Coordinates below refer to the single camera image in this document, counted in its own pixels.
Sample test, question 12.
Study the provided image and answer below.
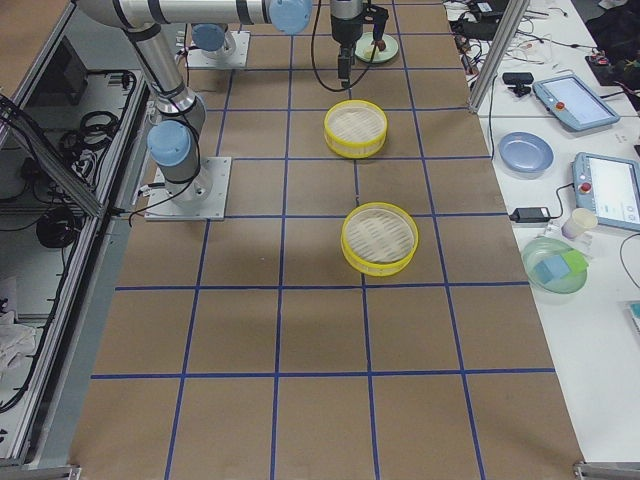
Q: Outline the yellow bamboo steamer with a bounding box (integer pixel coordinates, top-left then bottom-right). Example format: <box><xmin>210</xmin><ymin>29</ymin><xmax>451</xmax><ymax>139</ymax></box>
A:
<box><xmin>340</xmin><ymin>202</ymin><xmax>419</xmax><ymax>277</ymax></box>
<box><xmin>323</xmin><ymin>100</ymin><xmax>388</xmax><ymax>159</ymax></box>

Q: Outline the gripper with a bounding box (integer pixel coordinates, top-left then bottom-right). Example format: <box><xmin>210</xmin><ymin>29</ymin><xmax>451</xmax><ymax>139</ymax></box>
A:
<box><xmin>337</xmin><ymin>44</ymin><xmax>353</xmax><ymax>80</ymax></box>

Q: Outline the black power adapter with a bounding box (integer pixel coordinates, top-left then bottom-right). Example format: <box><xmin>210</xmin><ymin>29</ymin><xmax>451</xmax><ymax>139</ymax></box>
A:
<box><xmin>509</xmin><ymin>207</ymin><xmax>552</xmax><ymax>224</ymax></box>

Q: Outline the near teach pendant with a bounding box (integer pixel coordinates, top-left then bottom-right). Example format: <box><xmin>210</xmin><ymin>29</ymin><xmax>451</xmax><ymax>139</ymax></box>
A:
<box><xmin>572</xmin><ymin>152</ymin><xmax>639</xmax><ymax>232</ymax></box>

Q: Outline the paper cup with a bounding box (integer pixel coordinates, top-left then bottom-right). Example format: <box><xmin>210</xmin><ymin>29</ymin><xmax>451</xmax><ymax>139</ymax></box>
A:
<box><xmin>561</xmin><ymin>208</ymin><xmax>598</xmax><ymax>239</ymax></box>

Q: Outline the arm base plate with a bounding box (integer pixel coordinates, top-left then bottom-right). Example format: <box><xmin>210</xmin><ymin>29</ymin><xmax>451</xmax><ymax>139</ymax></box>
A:
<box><xmin>144</xmin><ymin>157</ymin><xmax>232</xmax><ymax>221</ymax></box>
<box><xmin>187</xmin><ymin>25</ymin><xmax>250</xmax><ymax>70</ymax></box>

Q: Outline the aluminium frame post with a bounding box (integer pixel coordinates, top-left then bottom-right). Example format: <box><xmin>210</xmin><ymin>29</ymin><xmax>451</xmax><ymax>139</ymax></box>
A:
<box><xmin>468</xmin><ymin>0</ymin><xmax>530</xmax><ymax>113</ymax></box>

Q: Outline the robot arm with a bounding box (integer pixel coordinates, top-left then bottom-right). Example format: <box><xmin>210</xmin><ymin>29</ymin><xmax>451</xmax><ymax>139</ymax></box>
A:
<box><xmin>76</xmin><ymin>1</ymin><xmax>365</xmax><ymax>82</ymax></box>
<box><xmin>126</xmin><ymin>24</ymin><xmax>211</xmax><ymax>204</ymax></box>

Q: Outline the blue plate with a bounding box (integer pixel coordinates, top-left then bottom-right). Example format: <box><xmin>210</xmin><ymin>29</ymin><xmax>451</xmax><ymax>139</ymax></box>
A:
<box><xmin>498</xmin><ymin>132</ymin><xmax>554</xmax><ymax>176</ymax></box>

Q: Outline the clear green bowl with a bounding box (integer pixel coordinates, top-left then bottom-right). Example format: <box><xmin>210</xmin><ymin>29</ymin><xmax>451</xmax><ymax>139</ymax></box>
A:
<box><xmin>521</xmin><ymin>237</ymin><xmax>589</xmax><ymax>294</ymax></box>

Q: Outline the green sponge block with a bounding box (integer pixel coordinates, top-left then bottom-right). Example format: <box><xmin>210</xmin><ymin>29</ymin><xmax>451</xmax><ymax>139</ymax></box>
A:
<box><xmin>560</xmin><ymin>249</ymin><xmax>589</xmax><ymax>275</ymax></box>

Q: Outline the black webcam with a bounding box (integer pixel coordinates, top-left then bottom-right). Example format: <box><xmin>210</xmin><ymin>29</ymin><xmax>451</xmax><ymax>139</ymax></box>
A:
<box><xmin>502</xmin><ymin>72</ymin><xmax>534</xmax><ymax>98</ymax></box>

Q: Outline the light green plate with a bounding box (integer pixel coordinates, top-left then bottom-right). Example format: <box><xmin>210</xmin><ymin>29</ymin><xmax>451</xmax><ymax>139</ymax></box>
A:
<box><xmin>355</xmin><ymin>32</ymin><xmax>399</xmax><ymax>64</ymax></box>

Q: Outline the white crumpled cloth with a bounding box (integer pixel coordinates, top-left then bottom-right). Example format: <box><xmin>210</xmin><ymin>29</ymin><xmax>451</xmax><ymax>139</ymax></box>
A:
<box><xmin>0</xmin><ymin>277</ymin><xmax>37</xmax><ymax>381</ymax></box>

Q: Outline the teach pendant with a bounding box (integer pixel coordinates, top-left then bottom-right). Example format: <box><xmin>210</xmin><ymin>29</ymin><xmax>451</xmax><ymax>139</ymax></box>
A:
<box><xmin>572</xmin><ymin>152</ymin><xmax>639</xmax><ymax>232</ymax></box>
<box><xmin>532</xmin><ymin>74</ymin><xmax>620</xmax><ymax>132</ymax></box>

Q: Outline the far teach pendant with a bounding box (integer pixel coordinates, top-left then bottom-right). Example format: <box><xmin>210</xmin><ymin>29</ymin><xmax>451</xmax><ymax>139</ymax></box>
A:
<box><xmin>532</xmin><ymin>74</ymin><xmax>620</xmax><ymax>132</ymax></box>

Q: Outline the blue sponge block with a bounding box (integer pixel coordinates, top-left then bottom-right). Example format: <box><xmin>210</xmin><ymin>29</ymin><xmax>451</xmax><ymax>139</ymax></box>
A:
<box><xmin>533</xmin><ymin>255</ymin><xmax>570</xmax><ymax>284</ymax></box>

